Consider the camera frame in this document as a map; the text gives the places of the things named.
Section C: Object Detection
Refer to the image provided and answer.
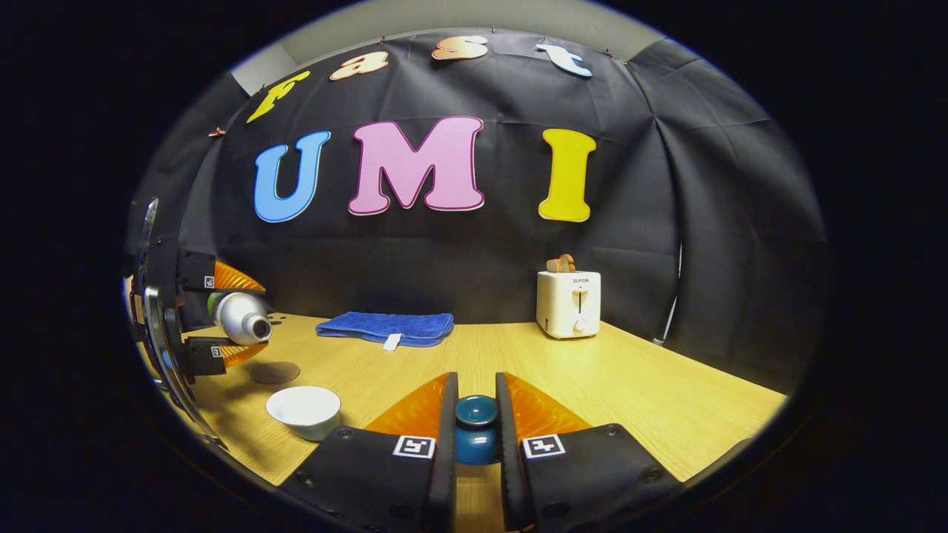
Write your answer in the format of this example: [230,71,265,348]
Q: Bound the dark blue teacup lid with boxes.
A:
[453,395,501,466]

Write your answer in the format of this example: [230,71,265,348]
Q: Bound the black backdrop cloth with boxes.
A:
[130,28,829,393]

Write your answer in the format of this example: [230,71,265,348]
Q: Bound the white teacup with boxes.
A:
[265,385,342,442]

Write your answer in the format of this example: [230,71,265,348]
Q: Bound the silver green label water bottle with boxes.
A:
[207,291,273,346]

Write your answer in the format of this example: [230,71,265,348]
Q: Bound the round brown coaster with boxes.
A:
[248,361,301,385]

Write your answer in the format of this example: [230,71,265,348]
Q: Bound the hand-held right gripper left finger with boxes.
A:
[280,372,460,533]

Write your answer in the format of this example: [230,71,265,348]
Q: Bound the folded blue towel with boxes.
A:
[316,311,455,351]

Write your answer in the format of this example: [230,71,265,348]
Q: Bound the white toaster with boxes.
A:
[536,270,602,340]

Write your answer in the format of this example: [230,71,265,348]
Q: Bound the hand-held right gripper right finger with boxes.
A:
[495,372,682,533]

